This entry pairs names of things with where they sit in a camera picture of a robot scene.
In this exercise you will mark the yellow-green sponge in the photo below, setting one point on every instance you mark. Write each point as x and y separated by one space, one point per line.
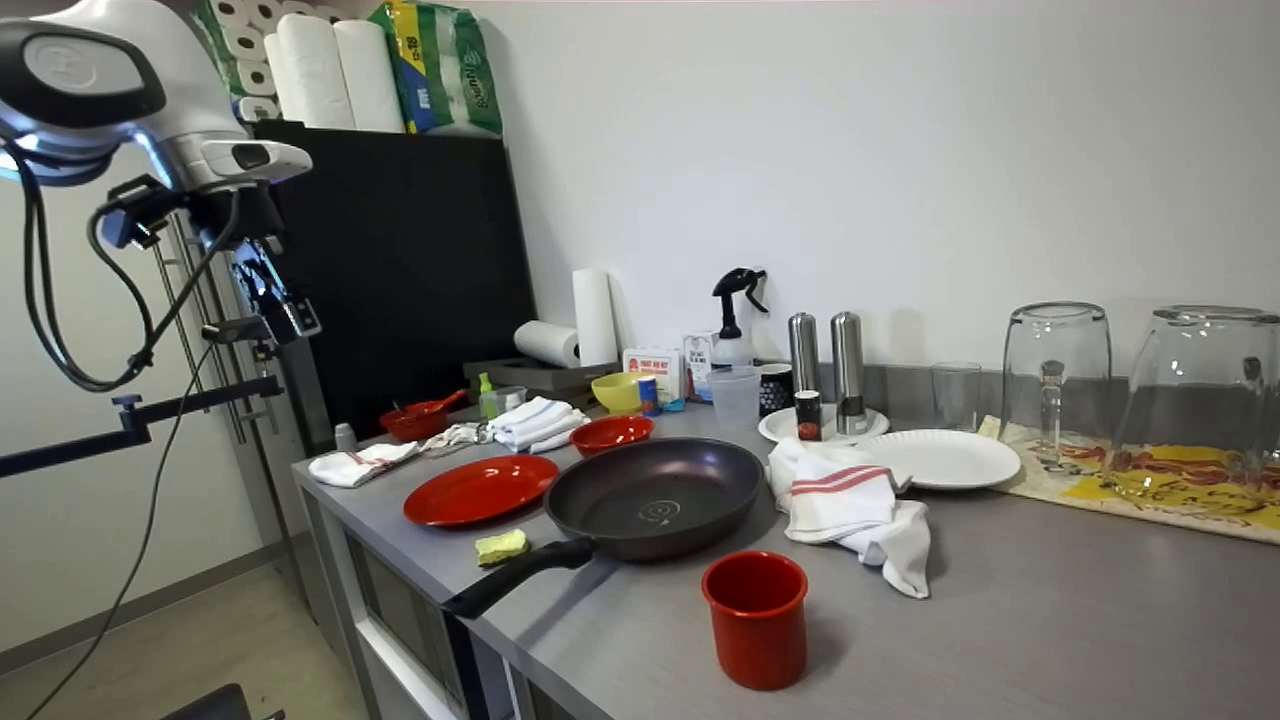
503 544

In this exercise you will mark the black floor object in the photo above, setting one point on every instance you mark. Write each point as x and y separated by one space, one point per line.
204 704

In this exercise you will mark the small dark spice jar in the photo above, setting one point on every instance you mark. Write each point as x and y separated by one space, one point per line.
809 418

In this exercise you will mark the pack of paper towels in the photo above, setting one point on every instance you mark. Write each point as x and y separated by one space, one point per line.
328 74

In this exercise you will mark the yellow-green bowl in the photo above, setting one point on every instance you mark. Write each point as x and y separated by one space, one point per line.
619 392

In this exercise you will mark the grey counter cabinet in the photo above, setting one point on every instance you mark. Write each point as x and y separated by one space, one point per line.
401 626

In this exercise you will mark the grey tray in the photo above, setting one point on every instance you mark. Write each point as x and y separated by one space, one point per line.
524 379

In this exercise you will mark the black frying pan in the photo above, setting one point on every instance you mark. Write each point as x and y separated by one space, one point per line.
654 500

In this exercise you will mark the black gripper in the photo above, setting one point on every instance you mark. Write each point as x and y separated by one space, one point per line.
246 221

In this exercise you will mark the red plate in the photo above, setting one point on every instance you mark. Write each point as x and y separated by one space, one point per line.
482 495

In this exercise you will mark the upturned clear wine glass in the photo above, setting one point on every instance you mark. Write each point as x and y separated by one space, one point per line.
1059 366

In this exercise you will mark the white towel with red stripe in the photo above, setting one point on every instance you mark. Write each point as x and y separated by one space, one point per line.
843 505

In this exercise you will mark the black boom with blue clamp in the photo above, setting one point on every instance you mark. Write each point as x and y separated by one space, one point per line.
82 447

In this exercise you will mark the white paper towel roll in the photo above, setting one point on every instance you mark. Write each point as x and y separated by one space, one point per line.
595 316
546 342

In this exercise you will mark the steel shaker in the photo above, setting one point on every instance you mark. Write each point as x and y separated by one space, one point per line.
800 348
849 363

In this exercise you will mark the grey metal stand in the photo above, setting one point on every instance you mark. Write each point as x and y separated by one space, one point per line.
221 330

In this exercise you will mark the green packaged goods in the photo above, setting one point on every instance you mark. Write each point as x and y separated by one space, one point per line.
445 65

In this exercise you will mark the large white plate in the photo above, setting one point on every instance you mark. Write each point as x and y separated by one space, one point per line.
944 460

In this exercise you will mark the red bowl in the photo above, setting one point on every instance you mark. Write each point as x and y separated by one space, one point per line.
610 436

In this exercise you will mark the small white plate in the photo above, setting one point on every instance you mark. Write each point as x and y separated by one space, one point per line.
778 426

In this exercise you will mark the white towel with blue stripes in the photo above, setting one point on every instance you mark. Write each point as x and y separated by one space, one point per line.
536 426

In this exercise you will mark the spray bottle with black nozzle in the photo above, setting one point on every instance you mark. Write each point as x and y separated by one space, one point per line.
729 354

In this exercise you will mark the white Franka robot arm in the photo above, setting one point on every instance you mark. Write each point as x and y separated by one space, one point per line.
160 65

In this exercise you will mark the small white printed box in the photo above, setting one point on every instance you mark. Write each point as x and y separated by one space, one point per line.
698 363

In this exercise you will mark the crumpled white cloth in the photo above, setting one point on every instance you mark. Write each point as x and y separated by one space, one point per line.
350 466

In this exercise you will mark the white first aid kit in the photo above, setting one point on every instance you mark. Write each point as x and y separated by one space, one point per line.
651 371

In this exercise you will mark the yellow patterned placemat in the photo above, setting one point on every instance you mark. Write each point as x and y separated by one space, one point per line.
1173 497

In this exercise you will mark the toilet paper pack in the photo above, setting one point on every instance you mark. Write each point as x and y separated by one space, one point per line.
241 54

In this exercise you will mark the small green bottle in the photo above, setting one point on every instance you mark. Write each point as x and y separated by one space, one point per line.
488 403

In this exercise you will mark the red cup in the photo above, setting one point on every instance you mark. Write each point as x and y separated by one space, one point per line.
757 626

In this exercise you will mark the small grey bottle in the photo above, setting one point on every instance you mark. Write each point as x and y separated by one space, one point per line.
345 436

